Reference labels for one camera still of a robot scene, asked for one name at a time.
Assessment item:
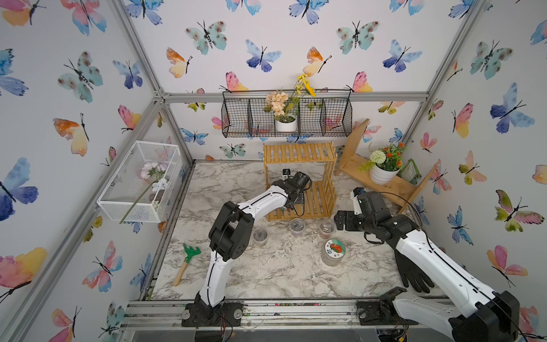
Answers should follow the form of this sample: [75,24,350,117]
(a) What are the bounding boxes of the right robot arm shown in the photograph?
[335,188,521,341]

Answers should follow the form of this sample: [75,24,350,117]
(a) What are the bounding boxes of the white pot orange flowers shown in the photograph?
[359,142,405,185]

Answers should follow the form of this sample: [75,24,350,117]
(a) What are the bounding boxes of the clear tub dark seeds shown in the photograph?
[252,227,270,247]

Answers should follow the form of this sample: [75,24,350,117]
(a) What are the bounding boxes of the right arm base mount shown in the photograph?
[356,286,418,326]

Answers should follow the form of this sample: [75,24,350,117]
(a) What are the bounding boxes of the black wire wall basket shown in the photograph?
[220,89,353,138]

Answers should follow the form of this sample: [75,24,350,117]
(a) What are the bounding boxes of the white mesh wall box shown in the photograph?
[97,141,182,223]

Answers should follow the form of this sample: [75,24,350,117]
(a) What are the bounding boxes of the tilted wooden corner shelf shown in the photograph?
[335,119,437,214]

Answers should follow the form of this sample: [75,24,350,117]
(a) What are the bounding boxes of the two-tier bamboo slat shelf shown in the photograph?
[263,142,337,221]

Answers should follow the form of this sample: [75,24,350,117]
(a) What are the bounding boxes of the green seed packet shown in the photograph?
[398,159,422,185]

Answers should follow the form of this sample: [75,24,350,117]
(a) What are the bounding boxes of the tomato seed jar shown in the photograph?
[321,239,346,266]

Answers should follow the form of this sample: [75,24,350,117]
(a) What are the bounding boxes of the green handled garden tool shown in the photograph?
[172,243,201,286]

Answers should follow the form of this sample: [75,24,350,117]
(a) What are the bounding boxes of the pink artificial flower stem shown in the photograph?
[119,162,170,224]

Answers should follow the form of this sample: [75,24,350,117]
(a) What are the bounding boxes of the clear tub purple seeds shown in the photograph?
[289,218,306,237]

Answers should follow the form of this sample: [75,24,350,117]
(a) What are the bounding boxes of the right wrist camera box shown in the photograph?
[350,187,366,215]

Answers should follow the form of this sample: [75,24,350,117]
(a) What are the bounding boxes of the clear tub red seeds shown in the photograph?
[318,219,336,239]

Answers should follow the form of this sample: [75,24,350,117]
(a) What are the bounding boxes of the white pot beige flowers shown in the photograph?
[264,73,316,133]

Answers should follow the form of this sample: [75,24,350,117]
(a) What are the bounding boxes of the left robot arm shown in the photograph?
[195,172,312,309]

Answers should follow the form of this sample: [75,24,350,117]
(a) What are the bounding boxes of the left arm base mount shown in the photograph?
[181,294,243,328]

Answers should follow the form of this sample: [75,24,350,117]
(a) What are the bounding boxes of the black rubber glove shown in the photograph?
[394,250,434,294]

